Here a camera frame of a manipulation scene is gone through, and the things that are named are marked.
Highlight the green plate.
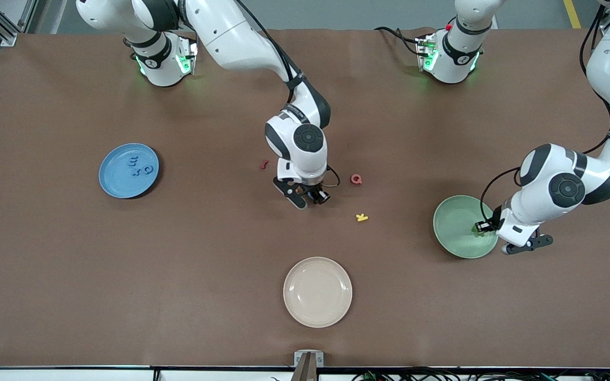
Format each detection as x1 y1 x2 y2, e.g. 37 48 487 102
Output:
433 195 499 259

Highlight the beige plate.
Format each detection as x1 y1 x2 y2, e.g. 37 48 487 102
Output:
283 257 353 329

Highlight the brown table cover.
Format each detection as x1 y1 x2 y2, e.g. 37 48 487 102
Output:
0 26 610 368

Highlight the blue plate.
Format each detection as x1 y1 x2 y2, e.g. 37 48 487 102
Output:
98 143 160 199

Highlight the black cable bundle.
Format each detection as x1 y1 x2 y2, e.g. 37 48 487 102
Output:
353 365 610 381

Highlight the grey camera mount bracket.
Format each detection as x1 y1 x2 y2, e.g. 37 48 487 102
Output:
290 350 325 381

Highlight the black arm base cable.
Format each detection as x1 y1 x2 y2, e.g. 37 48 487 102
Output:
373 25 426 58

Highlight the aluminium frame profile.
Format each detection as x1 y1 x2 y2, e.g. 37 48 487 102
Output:
0 0 38 48

